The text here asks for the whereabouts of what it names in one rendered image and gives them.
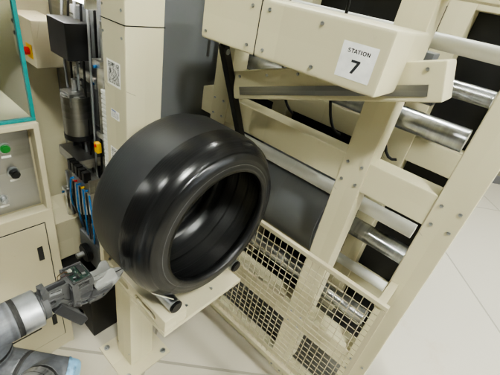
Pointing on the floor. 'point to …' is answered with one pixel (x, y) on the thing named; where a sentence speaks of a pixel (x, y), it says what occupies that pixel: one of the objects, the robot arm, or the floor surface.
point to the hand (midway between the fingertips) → (118, 272)
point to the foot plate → (111, 353)
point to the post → (132, 117)
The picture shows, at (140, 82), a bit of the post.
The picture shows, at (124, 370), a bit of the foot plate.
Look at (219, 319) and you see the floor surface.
